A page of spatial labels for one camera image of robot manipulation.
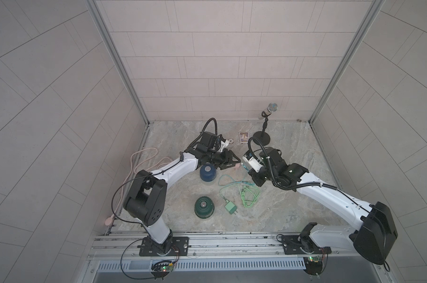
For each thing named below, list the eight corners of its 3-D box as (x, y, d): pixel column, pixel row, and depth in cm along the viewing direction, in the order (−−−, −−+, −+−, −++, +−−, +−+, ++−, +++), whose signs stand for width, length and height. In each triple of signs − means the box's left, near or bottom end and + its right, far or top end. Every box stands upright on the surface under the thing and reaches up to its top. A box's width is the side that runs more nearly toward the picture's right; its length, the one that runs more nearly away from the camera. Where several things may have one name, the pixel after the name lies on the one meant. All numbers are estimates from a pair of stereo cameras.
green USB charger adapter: (222, 207, 83) (222, 205, 82) (227, 200, 85) (227, 199, 84) (234, 216, 81) (234, 215, 79) (239, 209, 83) (239, 208, 81)
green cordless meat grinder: (196, 221, 79) (193, 214, 71) (198, 204, 84) (195, 196, 76) (214, 221, 79) (213, 214, 71) (214, 204, 84) (213, 196, 76)
